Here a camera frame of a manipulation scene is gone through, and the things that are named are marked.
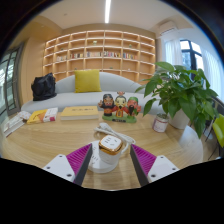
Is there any long ceiling light strip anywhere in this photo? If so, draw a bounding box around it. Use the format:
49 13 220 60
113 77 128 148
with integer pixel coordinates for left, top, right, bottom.
104 0 112 24

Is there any yellow cushion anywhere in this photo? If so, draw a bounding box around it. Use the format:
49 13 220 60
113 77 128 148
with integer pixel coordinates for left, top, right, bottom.
73 69 103 94

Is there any light grey curved sofa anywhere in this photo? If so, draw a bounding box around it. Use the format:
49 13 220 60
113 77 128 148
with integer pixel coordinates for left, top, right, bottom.
20 71 168 116

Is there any large yellow book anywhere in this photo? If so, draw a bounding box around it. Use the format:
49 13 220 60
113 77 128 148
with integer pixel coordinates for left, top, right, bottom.
59 105 100 121

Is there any white power cable with plug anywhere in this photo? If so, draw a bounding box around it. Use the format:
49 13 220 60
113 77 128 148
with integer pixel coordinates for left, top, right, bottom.
93 122 137 145

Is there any round white power strip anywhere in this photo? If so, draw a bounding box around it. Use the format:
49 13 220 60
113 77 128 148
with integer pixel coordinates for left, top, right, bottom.
87 139 130 174

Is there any black bag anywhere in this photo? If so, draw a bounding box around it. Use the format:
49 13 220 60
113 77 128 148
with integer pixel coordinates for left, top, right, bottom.
30 72 58 102

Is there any wooden wall shelf unit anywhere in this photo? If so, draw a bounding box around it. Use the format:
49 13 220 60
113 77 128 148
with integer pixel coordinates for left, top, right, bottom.
42 29 157 84

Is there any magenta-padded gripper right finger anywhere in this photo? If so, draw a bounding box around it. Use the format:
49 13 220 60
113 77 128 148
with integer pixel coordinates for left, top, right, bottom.
129 143 181 187

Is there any white and gold cube charger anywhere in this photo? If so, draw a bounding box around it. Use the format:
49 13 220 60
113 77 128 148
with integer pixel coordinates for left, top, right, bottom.
98 134 124 165

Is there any lime green chair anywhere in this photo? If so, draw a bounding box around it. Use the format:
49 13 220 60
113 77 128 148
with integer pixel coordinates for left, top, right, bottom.
212 113 224 158

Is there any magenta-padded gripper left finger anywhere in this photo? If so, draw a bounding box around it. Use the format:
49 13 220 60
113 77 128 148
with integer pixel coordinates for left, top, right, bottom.
42 143 94 187

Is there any three-figure painted figurine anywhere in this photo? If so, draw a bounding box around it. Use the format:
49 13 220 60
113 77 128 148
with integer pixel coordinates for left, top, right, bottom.
97 91 142 124

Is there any wide white sheer curtain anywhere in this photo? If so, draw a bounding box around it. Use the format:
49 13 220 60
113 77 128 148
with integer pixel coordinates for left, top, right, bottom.
199 46 224 101

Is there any narrow white sheer curtain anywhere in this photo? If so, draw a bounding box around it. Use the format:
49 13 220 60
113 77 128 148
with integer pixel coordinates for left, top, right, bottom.
164 39 184 67

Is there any dark-framed glass door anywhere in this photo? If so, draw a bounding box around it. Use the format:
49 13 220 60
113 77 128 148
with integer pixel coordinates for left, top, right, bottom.
0 44 24 118

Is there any dark-framed window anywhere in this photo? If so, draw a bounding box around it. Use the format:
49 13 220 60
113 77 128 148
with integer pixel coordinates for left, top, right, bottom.
179 39 205 81

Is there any small white and pink jar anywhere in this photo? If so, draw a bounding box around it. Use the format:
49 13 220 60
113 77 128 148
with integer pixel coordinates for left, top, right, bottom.
152 113 170 133

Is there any white wall air conditioner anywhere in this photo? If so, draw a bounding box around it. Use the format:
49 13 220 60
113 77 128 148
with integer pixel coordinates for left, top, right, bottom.
158 20 179 36

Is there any green potted plant white pot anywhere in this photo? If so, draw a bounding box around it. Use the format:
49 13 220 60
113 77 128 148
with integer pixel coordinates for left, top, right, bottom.
134 61 219 139

